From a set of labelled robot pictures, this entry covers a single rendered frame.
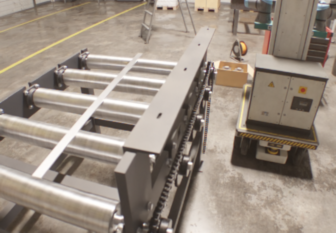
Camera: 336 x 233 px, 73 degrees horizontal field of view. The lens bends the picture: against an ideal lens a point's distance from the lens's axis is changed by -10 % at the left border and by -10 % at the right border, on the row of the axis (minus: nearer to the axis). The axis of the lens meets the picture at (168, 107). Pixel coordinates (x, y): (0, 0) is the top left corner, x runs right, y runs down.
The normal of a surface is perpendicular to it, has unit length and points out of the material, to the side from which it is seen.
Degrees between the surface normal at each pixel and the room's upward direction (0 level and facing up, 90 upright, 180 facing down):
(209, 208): 0
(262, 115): 90
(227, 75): 90
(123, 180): 90
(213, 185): 0
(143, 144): 0
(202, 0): 90
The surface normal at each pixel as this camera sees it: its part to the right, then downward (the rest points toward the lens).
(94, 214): -0.14, -0.48
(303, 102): -0.32, 0.49
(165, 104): 0.00, -0.85
